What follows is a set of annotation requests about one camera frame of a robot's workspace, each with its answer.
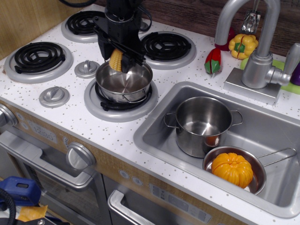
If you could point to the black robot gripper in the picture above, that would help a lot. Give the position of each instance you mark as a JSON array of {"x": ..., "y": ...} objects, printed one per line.
[{"x": 116, "y": 31}]

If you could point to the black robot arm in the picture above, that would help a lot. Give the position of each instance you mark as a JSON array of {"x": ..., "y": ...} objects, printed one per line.
[{"x": 122, "y": 7}]

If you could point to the silver toy faucet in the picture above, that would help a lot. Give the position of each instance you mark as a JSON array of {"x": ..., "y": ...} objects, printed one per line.
[{"x": 260, "y": 80}]

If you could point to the silver right door handle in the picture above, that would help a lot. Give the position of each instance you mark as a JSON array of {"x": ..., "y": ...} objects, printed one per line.
[{"x": 115, "y": 204}]

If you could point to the back right black burner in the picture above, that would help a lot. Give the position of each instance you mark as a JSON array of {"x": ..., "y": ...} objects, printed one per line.
[{"x": 167, "y": 50}]

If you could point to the yellow toy bell pepper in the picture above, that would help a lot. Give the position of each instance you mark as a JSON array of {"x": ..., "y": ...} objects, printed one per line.
[{"x": 242, "y": 46}]

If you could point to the front left black burner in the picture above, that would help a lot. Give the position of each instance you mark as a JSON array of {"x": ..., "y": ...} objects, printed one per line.
[{"x": 38, "y": 62}]

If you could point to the dark red toy vegetable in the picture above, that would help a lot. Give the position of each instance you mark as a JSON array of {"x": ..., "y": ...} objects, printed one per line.
[{"x": 225, "y": 47}]

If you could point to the yellow cloth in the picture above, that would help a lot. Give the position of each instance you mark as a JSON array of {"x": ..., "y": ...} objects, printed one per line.
[{"x": 29, "y": 213}]

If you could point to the front right black burner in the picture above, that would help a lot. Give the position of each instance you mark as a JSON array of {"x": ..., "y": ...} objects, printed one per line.
[{"x": 92, "y": 103}]

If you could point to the small steel pan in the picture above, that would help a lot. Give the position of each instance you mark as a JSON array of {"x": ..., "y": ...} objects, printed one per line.
[{"x": 124, "y": 88}]

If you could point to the steel saucepan with wire handle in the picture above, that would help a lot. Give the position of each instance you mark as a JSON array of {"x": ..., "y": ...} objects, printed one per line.
[{"x": 258, "y": 163}]

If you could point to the silver oven door handle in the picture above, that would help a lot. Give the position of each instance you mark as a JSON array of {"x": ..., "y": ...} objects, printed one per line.
[{"x": 31, "y": 155}]

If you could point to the green toy plate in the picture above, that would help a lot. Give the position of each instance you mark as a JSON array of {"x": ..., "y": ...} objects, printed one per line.
[{"x": 278, "y": 64}]

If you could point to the silver stove knob front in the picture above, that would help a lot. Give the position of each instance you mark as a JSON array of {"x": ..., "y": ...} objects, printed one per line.
[{"x": 54, "y": 97}]

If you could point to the red toy chili pepper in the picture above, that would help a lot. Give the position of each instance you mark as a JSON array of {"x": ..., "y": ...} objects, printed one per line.
[{"x": 213, "y": 61}]

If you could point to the silver oven dial knob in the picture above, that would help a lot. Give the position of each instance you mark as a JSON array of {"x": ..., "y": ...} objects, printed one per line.
[{"x": 79, "y": 157}]

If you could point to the back left black burner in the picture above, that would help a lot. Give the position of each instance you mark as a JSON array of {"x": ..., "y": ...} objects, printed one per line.
[{"x": 79, "y": 27}]

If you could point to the silver stove knob middle left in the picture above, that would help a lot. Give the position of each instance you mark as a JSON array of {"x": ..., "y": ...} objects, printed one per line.
[{"x": 86, "y": 69}]

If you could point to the silver left edge knob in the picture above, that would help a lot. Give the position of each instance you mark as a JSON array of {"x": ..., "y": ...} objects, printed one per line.
[{"x": 7, "y": 117}]

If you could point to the yellow toy corn cob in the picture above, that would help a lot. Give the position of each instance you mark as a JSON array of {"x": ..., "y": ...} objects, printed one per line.
[{"x": 115, "y": 60}]

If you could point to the purple toy eggplant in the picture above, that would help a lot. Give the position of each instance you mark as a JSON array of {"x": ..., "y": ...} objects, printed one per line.
[{"x": 295, "y": 78}]

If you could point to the tall steel pot in sink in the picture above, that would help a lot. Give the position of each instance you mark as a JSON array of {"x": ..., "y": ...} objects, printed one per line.
[{"x": 201, "y": 124}]

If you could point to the orange toy pumpkin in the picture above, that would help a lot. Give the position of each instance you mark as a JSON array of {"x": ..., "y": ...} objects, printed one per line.
[{"x": 233, "y": 168}]

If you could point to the black burner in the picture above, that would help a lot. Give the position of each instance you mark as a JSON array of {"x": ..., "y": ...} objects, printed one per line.
[
  {"x": 92, "y": 103},
  {"x": 79, "y": 27},
  {"x": 38, "y": 62},
  {"x": 167, "y": 50}
]

